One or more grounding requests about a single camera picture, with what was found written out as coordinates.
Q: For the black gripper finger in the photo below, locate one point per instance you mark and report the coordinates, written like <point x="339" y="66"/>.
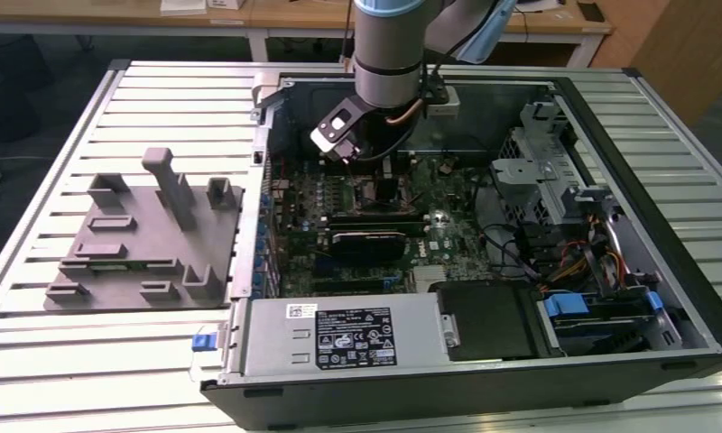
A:
<point x="390" y="191"/>

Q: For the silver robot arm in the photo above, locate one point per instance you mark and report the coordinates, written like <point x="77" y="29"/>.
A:
<point x="384" y="54"/>

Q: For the black RAM slot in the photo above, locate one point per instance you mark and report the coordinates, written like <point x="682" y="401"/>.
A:
<point x="336" y="170"/>
<point x="375" y="217"/>
<point x="336" y="164"/>
<point x="375" y="221"/>
<point x="375" y="231"/>
<point x="375" y="226"/>

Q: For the black graphics card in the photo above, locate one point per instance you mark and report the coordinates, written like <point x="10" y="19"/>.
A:
<point x="367" y="247"/>

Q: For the green motherboard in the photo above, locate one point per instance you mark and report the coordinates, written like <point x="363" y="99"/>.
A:
<point x="468" y="203"/>

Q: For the silver chipset heatsink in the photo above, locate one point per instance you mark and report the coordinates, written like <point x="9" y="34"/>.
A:
<point x="431" y="276"/>

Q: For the silver metal drive cage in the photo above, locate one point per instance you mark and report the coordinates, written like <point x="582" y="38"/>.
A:
<point x="516" y="180"/>

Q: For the black expansion slot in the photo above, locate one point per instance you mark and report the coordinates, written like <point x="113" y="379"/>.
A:
<point x="348" y="286"/>

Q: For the black plastic shroud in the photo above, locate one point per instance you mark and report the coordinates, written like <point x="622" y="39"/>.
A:
<point x="487" y="320"/>

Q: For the silver power supply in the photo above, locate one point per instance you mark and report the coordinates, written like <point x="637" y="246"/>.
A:
<point x="264" y="334"/>

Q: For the small white box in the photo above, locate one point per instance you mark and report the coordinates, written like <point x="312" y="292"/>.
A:
<point x="225" y="3"/>

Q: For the hard disk in blue carrier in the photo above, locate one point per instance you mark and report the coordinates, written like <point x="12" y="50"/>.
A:
<point x="566" y="306"/>

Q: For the grey parts rack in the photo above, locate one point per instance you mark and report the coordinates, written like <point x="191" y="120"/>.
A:
<point x="156" y="252"/>

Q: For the black phone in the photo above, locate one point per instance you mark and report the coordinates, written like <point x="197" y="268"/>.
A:
<point x="590" y="11"/>

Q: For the white cardboard box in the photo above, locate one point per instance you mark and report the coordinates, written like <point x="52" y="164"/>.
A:
<point x="183" y="5"/>

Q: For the blue plastic latch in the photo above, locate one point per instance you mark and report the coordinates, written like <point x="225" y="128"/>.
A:
<point x="203" y="343"/>

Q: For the black PC case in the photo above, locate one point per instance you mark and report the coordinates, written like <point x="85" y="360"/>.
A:
<point x="396" y="401"/>

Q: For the green RAM stick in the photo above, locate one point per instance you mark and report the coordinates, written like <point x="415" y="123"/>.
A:
<point x="120" y="267"/>

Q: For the wooden cabinet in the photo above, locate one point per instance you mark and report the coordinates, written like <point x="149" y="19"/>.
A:
<point x="686" y="58"/>

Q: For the wooden desk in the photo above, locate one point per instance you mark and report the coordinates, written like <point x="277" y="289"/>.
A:
<point x="96" y="19"/>

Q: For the black office chair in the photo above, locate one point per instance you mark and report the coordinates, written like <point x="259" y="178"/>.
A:
<point x="12" y="81"/>

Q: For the white box camera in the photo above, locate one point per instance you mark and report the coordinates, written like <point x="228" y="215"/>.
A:
<point x="444" y="106"/>

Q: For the white camera on black bracket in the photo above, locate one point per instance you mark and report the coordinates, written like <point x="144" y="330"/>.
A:
<point x="333" y="131"/>

